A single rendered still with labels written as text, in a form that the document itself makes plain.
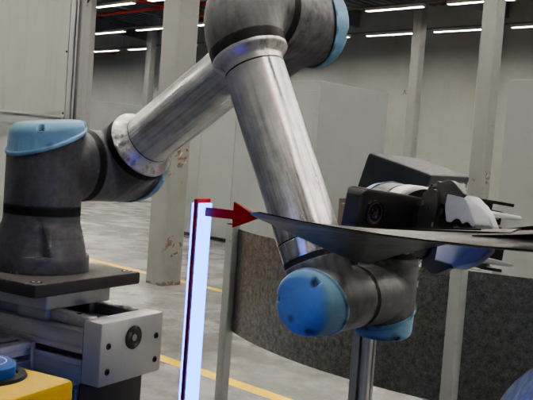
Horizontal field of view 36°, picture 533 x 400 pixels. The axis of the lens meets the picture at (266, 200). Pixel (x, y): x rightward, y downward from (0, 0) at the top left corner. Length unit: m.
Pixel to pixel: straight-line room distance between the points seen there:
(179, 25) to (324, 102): 3.47
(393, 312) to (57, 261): 0.51
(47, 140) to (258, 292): 1.84
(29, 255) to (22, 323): 0.10
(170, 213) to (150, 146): 6.16
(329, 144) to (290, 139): 9.63
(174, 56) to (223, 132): 4.19
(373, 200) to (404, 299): 0.22
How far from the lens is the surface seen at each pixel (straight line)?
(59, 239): 1.25
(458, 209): 0.78
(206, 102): 1.20
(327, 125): 10.52
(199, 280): 0.77
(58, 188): 1.25
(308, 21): 1.08
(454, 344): 2.45
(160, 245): 7.46
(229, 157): 11.40
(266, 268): 2.93
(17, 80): 2.65
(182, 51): 7.46
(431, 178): 1.28
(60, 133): 1.25
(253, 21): 0.99
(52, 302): 1.22
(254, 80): 0.96
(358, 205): 0.81
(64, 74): 2.80
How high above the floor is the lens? 1.24
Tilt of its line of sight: 3 degrees down
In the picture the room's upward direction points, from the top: 4 degrees clockwise
